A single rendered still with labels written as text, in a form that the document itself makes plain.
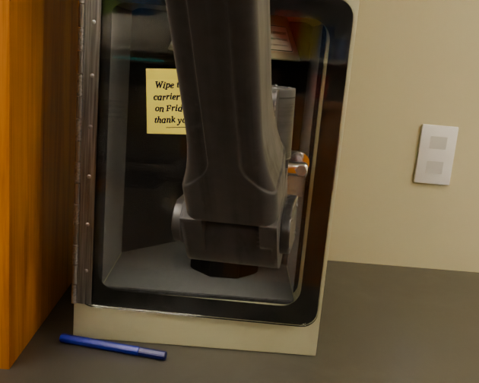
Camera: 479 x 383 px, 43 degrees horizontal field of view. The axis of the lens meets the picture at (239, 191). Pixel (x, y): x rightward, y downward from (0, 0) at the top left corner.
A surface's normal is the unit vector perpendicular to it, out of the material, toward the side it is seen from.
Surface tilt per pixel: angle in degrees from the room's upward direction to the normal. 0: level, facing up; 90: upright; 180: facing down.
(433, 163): 90
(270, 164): 81
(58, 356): 0
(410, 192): 90
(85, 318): 90
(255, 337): 90
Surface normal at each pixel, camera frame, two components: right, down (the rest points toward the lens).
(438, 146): 0.00, 0.22
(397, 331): 0.08, -0.97
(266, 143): 0.96, 0.07
